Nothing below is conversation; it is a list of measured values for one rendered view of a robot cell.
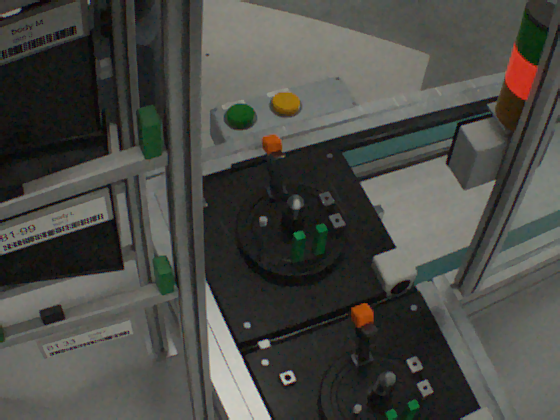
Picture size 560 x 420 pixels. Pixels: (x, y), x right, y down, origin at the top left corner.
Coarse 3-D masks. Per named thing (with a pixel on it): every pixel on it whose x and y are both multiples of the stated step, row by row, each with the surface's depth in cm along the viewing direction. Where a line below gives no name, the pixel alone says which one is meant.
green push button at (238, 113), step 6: (234, 108) 118; (240, 108) 118; (246, 108) 118; (252, 108) 118; (228, 114) 117; (234, 114) 117; (240, 114) 117; (246, 114) 117; (252, 114) 117; (228, 120) 117; (234, 120) 116; (240, 120) 116; (246, 120) 117; (252, 120) 117; (234, 126) 117; (240, 126) 117
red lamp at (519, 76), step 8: (512, 56) 74; (520, 56) 73; (512, 64) 75; (520, 64) 73; (528, 64) 72; (512, 72) 75; (520, 72) 74; (528, 72) 73; (512, 80) 76; (520, 80) 74; (528, 80) 74; (512, 88) 76; (520, 88) 75; (528, 88) 75; (520, 96) 76
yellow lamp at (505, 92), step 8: (504, 80) 78; (504, 88) 78; (504, 96) 78; (512, 96) 77; (496, 104) 81; (504, 104) 79; (512, 104) 77; (520, 104) 77; (496, 112) 81; (504, 112) 79; (512, 112) 78; (520, 112) 77; (504, 120) 80; (512, 120) 79; (512, 128) 80
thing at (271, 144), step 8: (264, 136) 102; (272, 136) 102; (264, 144) 102; (272, 144) 101; (280, 144) 102; (272, 152) 102; (280, 152) 102; (272, 160) 103; (280, 160) 101; (272, 168) 104; (280, 168) 104; (272, 176) 104; (280, 176) 105; (272, 184) 105; (280, 184) 105
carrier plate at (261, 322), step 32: (288, 160) 113; (320, 160) 113; (224, 192) 109; (352, 192) 111; (224, 224) 106; (352, 224) 108; (224, 256) 104; (352, 256) 105; (224, 288) 101; (256, 288) 101; (288, 288) 101; (320, 288) 102; (352, 288) 102; (224, 320) 100; (256, 320) 99; (288, 320) 99; (320, 320) 100
